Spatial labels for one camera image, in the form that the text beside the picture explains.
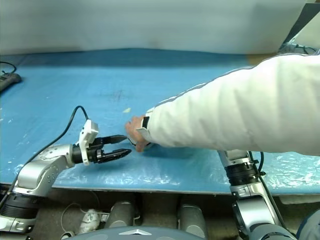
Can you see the person's bare hand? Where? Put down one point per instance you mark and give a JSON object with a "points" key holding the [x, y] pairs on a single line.
{"points": [[136, 127]]}

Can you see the grey rounded left leg shell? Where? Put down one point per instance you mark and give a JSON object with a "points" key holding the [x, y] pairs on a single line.
{"points": [[122, 215]]}

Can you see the grey rounded leg shell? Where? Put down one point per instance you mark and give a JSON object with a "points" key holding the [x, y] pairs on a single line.
{"points": [[122, 215], [192, 217]]}

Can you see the grey blue person's clothing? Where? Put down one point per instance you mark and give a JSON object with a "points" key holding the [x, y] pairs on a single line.
{"points": [[311, 227]]}

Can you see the white jacket sleeved forearm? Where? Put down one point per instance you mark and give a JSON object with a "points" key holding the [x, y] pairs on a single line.
{"points": [[225, 112]]}

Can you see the brown cardboard sheet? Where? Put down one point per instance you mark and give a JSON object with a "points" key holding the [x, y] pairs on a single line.
{"points": [[257, 57]]}

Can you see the grey rounded right leg shell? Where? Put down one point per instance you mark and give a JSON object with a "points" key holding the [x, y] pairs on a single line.
{"points": [[192, 217]]}

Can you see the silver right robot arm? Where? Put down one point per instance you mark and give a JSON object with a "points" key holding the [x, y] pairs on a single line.
{"points": [[252, 207]]}

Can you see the white crumpled cloth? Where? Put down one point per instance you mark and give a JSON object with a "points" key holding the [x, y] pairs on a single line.
{"points": [[90, 220]]}

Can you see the dark grey power strip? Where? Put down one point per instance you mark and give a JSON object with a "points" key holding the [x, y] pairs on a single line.
{"points": [[10, 78]]}

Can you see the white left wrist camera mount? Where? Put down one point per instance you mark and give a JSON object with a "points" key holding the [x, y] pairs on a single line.
{"points": [[91, 128]]}

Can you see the blue plastic table mat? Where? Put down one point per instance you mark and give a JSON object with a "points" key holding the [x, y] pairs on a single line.
{"points": [[75, 82]]}

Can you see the dark leaning board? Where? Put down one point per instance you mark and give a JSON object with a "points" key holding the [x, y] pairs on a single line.
{"points": [[305, 7]]}

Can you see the small yellowish tape scrap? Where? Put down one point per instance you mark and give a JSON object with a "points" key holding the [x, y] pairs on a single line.
{"points": [[127, 110]]}

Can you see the grey robot chest shell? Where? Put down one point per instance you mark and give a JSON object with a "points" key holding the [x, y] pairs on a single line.
{"points": [[136, 235]]}

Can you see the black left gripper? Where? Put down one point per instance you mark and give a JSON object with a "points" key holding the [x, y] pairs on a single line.
{"points": [[96, 153]]}

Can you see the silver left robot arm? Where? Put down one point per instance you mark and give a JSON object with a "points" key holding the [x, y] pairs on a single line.
{"points": [[42, 167]]}

